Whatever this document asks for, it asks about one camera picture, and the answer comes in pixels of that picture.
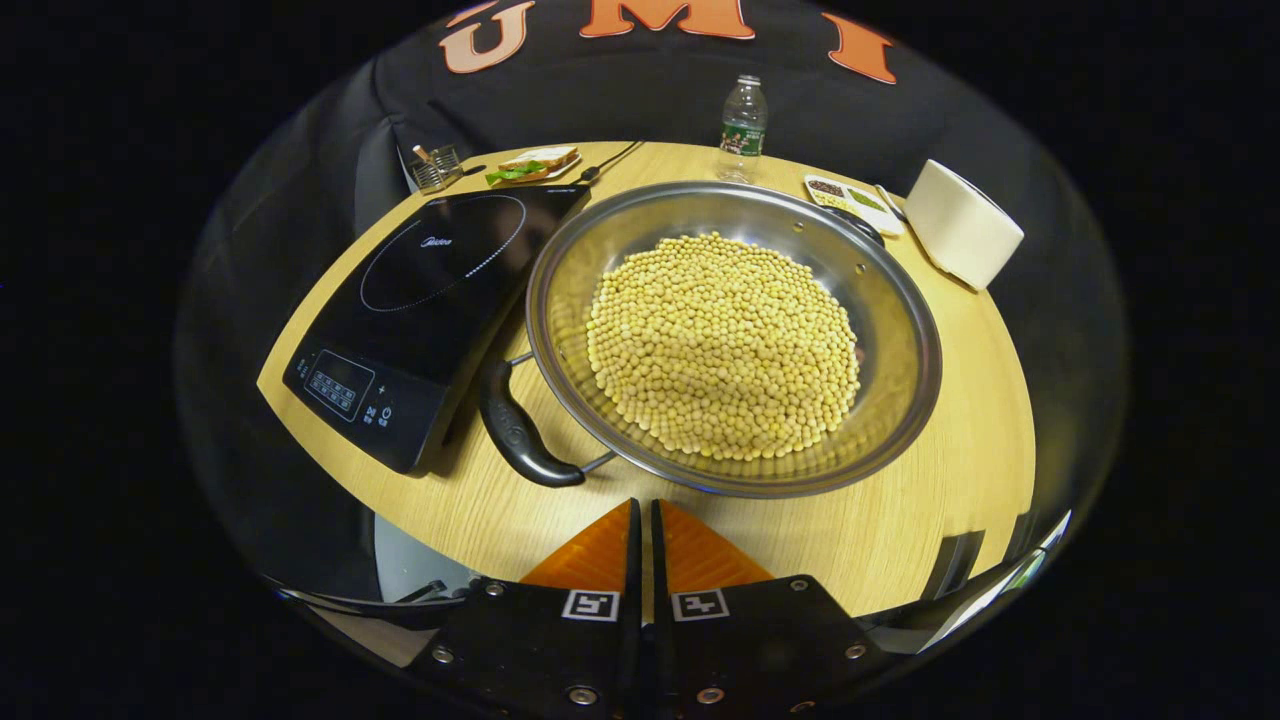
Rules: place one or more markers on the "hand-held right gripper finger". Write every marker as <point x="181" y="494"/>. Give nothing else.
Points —
<point x="635" y="560"/>
<point x="657" y="560"/>

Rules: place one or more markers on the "pile of yellow soybeans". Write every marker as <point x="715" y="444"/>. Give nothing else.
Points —
<point x="720" y="345"/>

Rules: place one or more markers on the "black induction cooktop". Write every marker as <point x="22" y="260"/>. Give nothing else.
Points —
<point x="430" y="300"/>

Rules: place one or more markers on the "white divided dish with beans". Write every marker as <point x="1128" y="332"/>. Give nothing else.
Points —
<point x="850" y="200"/>

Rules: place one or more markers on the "sandwich with lettuce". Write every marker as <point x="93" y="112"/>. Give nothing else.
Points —
<point x="535" y="162"/>

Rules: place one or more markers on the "clear plastic water bottle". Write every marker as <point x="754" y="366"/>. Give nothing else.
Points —
<point x="743" y="125"/>

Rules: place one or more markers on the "white toaster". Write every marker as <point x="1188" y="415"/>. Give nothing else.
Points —
<point x="960" y="225"/>

